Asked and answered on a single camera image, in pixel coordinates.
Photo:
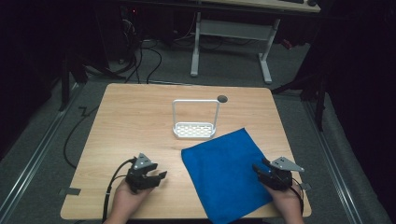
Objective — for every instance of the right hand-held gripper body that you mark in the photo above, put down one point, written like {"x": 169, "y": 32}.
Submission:
{"x": 280, "y": 174}

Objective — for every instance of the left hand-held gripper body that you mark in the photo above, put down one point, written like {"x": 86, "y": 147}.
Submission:
{"x": 138, "y": 178}

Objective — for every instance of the blue cloth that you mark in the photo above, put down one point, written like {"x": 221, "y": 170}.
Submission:
{"x": 225, "y": 175}

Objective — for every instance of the white towel rack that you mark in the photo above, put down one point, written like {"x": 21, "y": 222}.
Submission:
{"x": 194, "y": 129}

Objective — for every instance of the person's left hand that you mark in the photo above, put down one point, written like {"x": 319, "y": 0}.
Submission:
{"x": 129, "y": 199}

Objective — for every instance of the person's right hand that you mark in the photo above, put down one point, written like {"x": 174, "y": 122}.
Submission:
{"x": 286, "y": 202}

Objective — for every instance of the grey tape piece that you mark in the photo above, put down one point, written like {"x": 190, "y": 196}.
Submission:
{"x": 71, "y": 191}

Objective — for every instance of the round grey table grommet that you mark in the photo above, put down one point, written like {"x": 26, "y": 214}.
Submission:
{"x": 222, "y": 99}

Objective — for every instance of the black stand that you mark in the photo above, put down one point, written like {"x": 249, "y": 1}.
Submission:
{"x": 71, "y": 74}
{"x": 311, "y": 87}

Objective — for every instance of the white-legged desk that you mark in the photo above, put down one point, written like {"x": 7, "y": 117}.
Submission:
{"x": 233, "y": 29}

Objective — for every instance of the metal floor rail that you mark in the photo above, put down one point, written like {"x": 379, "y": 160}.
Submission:
{"x": 334, "y": 161}
{"x": 32, "y": 155}

